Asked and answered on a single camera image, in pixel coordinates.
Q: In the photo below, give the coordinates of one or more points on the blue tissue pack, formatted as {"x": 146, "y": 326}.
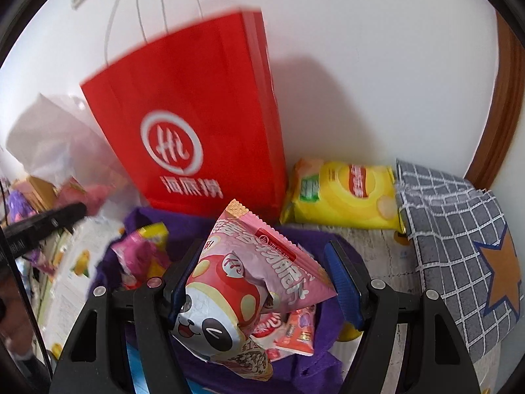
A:
{"x": 138, "y": 376}

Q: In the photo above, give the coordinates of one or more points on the brown wooden door frame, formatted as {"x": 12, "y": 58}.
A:
{"x": 505, "y": 109}

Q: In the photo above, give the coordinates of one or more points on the fruit print tablecloth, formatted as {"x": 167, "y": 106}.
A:
{"x": 65, "y": 295}

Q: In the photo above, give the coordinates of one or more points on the pink panda snack bag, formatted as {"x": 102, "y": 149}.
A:
{"x": 246, "y": 269}

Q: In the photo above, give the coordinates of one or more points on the person left hand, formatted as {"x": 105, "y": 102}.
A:
{"x": 16, "y": 329}

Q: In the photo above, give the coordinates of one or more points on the white Miniso plastic bag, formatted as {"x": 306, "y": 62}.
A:
{"x": 56, "y": 138}

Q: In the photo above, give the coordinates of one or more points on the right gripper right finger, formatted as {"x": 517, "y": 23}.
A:
{"x": 434, "y": 356}

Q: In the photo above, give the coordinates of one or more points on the wooden chair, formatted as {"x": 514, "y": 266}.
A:
{"x": 40, "y": 194}

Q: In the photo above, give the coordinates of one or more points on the pink white striped snack packet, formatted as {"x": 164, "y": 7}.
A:
{"x": 269, "y": 329}

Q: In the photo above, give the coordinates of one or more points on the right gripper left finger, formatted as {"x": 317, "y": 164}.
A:
{"x": 94, "y": 358}

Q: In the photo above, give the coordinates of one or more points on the purple cloth tray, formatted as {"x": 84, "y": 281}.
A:
{"x": 321, "y": 373}

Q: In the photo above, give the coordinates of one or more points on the pink yellow snack bag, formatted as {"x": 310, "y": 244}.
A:
{"x": 142, "y": 255}

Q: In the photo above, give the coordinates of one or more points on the red Haidilao paper bag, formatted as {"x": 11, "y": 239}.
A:
{"x": 193, "y": 119}

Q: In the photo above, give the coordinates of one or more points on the yellow potato chips bag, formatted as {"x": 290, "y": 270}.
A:
{"x": 334, "y": 193}

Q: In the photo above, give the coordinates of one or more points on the small pink red snack packet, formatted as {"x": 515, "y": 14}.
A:
{"x": 298, "y": 337}

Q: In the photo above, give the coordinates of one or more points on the pink purple plush toy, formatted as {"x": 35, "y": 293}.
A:
{"x": 19, "y": 208}

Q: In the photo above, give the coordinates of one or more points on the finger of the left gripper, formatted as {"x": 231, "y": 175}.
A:
{"x": 26, "y": 235}

